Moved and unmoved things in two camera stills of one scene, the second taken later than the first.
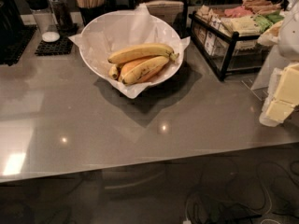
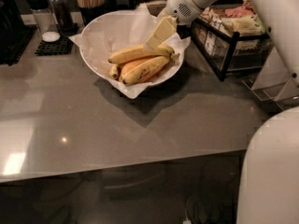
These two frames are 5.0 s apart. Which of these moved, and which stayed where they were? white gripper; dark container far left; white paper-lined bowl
Moved: white gripper
Stayed: white paper-lined bowl; dark container far left
